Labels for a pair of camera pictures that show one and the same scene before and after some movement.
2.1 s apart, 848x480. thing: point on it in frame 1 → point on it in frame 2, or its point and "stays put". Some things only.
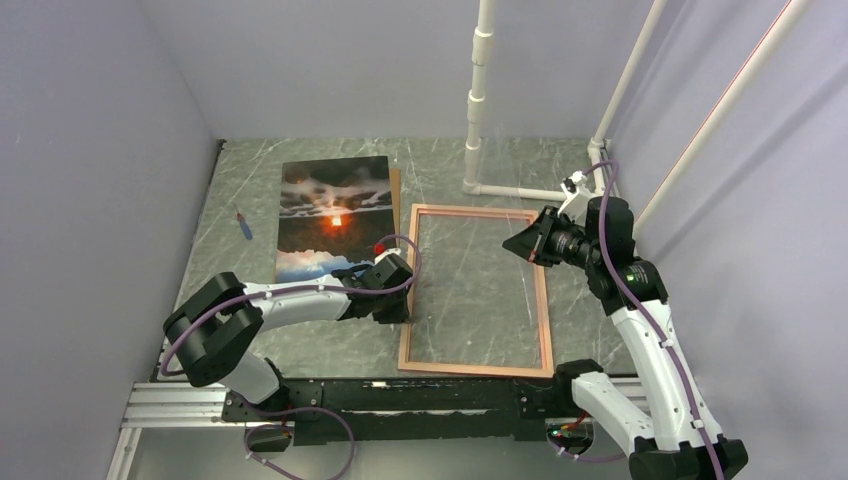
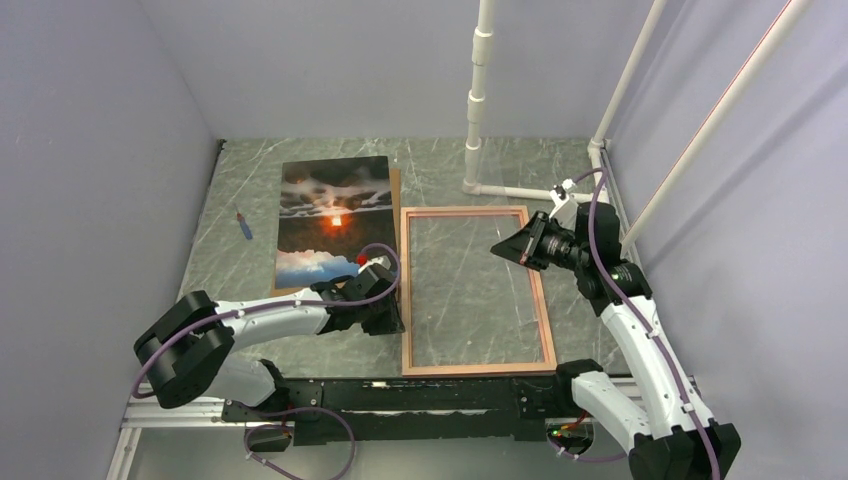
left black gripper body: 391,309 → 378,318
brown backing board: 336,213 → 396,183
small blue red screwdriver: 244,225 stays put
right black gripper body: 559,240 stays put
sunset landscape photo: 333,214 stays put
